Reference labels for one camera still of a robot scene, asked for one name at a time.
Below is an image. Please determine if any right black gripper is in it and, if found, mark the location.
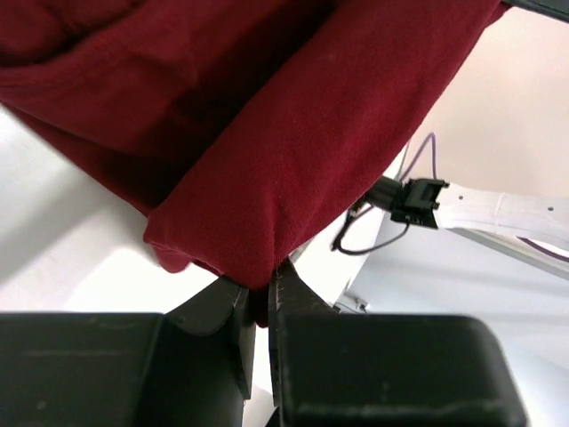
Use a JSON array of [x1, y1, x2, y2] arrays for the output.
[[503, 0, 569, 22]]

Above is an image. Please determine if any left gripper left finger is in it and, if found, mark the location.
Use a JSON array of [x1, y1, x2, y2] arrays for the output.
[[165, 277, 256, 399]]

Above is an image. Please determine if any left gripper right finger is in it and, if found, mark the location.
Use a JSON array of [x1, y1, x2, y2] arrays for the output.
[[268, 260, 337, 407]]

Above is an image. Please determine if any dark red t shirt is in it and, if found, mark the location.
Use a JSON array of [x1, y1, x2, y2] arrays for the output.
[[1, 1, 507, 326]]

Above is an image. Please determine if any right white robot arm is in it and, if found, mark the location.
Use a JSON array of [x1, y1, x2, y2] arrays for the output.
[[405, 1, 568, 256]]

